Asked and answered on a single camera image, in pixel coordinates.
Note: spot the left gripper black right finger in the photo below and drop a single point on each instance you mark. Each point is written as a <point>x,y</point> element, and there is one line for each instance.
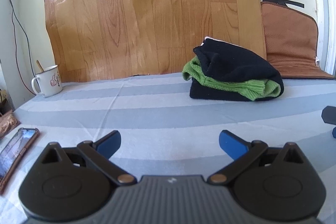
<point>276,184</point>

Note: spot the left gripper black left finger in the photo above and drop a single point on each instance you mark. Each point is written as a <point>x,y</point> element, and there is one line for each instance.
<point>68,184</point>

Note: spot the navy and green sweater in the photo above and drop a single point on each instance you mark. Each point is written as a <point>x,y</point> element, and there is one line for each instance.
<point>227,72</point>

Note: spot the smartphone in brown case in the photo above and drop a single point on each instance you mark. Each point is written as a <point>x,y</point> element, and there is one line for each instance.
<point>14,151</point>

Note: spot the brown mesh seat cushion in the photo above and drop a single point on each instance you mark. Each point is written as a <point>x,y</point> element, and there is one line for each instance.
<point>291,40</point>

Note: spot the brown snack bag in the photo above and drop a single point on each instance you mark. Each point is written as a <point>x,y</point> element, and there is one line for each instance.
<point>8,122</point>

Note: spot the blue striped bed sheet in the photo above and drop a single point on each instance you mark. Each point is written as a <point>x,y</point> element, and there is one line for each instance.
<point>165,132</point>

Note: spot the white enamel mug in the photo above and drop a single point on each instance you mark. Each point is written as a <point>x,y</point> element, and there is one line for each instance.
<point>47,83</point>

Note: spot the wooden stick in mug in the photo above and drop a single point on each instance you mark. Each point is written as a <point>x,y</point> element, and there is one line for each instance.
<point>39,66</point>

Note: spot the black tape cross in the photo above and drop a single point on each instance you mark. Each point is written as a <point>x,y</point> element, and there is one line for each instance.
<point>286,3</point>

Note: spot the wooden headboard panel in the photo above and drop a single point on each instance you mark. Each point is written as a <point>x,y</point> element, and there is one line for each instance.
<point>112,39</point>

